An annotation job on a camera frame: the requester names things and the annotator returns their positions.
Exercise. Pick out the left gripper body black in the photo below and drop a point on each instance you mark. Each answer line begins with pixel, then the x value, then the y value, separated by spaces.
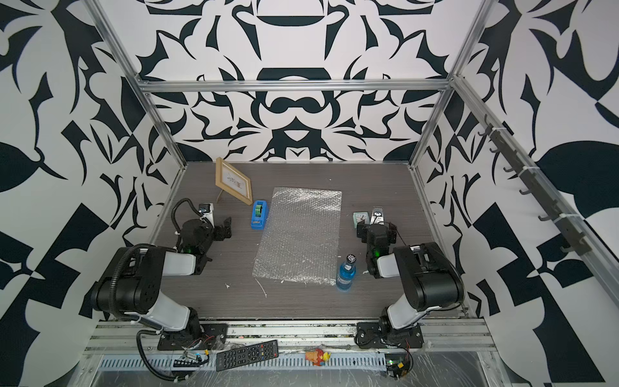
pixel 220 230

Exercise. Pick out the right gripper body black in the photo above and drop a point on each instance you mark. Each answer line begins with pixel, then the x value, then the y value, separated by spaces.
pixel 375 227

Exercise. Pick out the blue liquid bottle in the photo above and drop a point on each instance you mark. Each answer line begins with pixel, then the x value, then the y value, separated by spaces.
pixel 346 273

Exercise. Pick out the clear bubble wrap sheet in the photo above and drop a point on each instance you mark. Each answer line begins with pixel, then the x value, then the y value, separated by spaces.
pixel 301 238

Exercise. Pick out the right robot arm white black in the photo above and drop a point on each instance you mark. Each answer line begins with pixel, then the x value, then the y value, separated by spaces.
pixel 429 280

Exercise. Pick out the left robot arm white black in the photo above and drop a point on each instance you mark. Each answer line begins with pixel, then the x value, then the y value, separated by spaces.
pixel 130 288

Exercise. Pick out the small teal alarm clock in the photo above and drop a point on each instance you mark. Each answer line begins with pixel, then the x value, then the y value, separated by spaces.
pixel 360 217

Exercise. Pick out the blue tape dispenser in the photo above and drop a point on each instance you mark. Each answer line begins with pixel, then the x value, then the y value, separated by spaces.
pixel 259 215

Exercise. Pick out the small green circuit board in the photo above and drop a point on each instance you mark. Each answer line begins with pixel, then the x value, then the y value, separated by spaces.
pixel 189 360

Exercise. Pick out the black remote control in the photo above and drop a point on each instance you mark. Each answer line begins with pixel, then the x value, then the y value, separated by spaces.
pixel 251 354

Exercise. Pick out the black electronics box green led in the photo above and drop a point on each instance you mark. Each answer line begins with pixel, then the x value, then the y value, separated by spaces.
pixel 399 367

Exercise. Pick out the small red yellow toy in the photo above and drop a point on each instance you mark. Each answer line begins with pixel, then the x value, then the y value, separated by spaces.
pixel 317 357

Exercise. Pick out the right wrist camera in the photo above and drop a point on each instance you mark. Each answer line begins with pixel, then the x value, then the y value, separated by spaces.
pixel 377 216

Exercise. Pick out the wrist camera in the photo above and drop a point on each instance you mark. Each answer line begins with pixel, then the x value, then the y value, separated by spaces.
pixel 377 216
pixel 206 211

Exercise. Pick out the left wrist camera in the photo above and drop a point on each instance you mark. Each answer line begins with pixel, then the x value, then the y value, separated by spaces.
pixel 206 211

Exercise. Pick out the wooden picture frame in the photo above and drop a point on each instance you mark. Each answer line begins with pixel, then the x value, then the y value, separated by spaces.
pixel 230 180

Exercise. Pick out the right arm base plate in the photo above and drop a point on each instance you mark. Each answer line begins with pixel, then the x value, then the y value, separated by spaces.
pixel 373 335

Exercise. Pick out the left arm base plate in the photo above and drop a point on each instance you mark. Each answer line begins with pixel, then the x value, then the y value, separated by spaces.
pixel 209 336

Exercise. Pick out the black wall hook rail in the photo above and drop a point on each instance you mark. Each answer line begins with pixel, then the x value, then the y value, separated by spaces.
pixel 539 186

